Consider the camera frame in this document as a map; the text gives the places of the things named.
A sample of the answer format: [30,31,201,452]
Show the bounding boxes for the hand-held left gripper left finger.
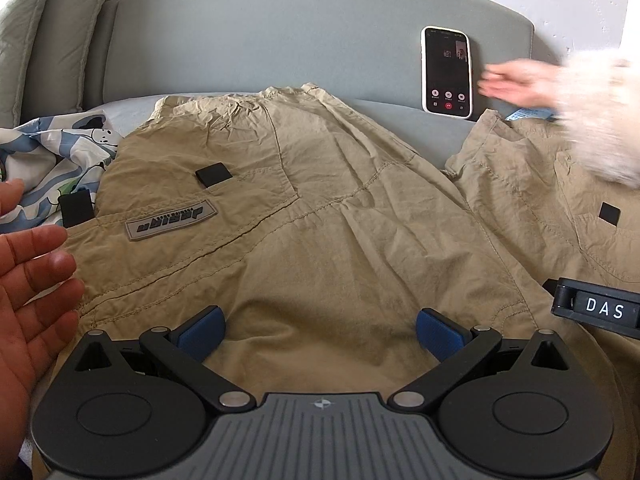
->
[72,306,256,411]

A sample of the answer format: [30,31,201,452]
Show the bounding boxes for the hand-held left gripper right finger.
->
[385,307,571,413]

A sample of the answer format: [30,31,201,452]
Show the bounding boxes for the khaki cargo pants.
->
[30,82,640,480]

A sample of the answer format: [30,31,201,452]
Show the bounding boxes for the person's right forearm fluffy sleeve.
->
[552,52,640,188]

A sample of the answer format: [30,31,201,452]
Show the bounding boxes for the person's left hand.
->
[0,178,86,441]

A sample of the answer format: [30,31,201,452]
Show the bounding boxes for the person's right hand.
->
[478,59,560,111]

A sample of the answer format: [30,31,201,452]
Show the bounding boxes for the blue and white packet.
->
[505,106,558,123]

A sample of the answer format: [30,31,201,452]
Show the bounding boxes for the cartoon printed cloth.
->
[0,112,123,233]

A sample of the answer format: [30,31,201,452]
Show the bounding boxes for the white-cased smartphone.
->
[421,25,475,119]

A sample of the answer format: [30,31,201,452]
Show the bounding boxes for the grey padded headboard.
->
[95,0,536,126]

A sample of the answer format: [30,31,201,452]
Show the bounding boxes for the grey pillow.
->
[0,0,56,128]
[22,0,118,113]

